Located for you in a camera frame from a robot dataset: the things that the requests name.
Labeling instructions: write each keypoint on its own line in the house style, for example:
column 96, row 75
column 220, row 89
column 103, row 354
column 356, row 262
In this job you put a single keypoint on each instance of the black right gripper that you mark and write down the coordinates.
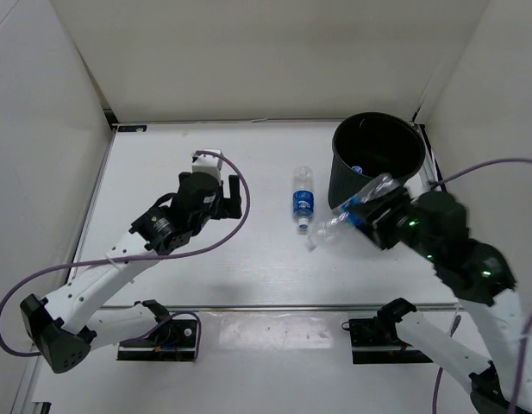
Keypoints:
column 395, row 201

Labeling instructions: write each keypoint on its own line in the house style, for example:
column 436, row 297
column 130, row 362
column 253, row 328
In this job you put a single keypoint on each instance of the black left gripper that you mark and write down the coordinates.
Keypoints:
column 228, row 205

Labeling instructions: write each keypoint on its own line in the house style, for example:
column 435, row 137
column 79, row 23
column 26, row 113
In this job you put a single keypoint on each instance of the clear Aquafina water bottle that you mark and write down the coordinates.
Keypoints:
column 345, row 220

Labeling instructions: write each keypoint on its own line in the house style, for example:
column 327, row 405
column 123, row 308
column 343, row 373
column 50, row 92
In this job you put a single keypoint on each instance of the blue label Pocari bottle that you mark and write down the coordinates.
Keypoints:
column 303, row 200

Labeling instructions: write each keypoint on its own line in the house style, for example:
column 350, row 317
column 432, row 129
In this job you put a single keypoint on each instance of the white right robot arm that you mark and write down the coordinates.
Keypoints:
column 502, row 381

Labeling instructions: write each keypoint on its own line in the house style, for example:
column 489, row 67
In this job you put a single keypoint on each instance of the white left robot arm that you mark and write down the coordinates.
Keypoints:
column 68, row 323

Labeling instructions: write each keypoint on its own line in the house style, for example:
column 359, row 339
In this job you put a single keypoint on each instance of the dark green ribbed bin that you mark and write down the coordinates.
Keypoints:
column 378, row 143

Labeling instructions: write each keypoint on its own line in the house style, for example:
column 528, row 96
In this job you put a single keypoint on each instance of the aluminium table edge rail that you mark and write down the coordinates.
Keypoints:
column 444, row 236

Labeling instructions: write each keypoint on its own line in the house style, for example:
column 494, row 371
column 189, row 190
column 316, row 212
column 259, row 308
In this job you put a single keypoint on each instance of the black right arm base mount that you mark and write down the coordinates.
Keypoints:
column 374, row 340

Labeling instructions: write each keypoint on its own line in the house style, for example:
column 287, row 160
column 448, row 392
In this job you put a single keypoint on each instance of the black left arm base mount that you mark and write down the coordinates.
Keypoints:
column 178, row 341

